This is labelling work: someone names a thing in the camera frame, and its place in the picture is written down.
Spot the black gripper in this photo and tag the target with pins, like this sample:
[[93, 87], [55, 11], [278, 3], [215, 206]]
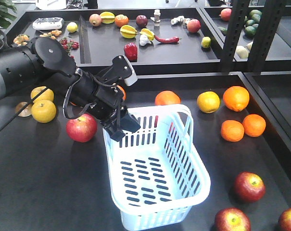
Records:
[[106, 101]]

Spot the light blue plastic basket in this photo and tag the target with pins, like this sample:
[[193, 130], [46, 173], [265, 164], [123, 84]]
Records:
[[156, 174]]

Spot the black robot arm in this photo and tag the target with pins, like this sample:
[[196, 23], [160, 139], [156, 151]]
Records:
[[41, 58]]

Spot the orange beside middle apple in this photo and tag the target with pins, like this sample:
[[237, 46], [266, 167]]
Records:
[[167, 98]]

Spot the red apple back left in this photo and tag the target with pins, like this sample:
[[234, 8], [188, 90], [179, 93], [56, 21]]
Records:
[[82, 129]]

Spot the red bell pepper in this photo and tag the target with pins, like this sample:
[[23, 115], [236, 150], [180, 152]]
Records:
[[131, 51]]

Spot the yellow orange citrus fruit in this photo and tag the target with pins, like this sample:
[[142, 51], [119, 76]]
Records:
[[208, 102]]

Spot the red chili pepper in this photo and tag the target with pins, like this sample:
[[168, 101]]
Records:
[[171, 40]]

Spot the orange front left pair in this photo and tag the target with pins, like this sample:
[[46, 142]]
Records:
[[232, 130]]

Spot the orange pair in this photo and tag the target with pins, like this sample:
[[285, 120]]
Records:
[[232, 130], [254, 125]]

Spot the large orange far right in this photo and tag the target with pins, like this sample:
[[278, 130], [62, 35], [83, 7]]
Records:
[[236, 98]]

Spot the orange front right pair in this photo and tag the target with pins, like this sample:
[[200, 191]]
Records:
[[254, 125]]

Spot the red apple front left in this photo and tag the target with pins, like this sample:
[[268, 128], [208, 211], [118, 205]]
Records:
[[249, 187]]

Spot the red apple front middle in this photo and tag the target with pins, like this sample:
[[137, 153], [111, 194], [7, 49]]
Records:
[[232, 219]]

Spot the green potted plant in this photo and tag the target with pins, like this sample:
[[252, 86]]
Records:
[[8, 13]]

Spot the red apple near gripper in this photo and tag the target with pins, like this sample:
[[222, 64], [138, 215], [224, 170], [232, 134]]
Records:
[[284, 220]]

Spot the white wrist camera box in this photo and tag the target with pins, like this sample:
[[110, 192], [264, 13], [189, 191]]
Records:
[[130, 76]]

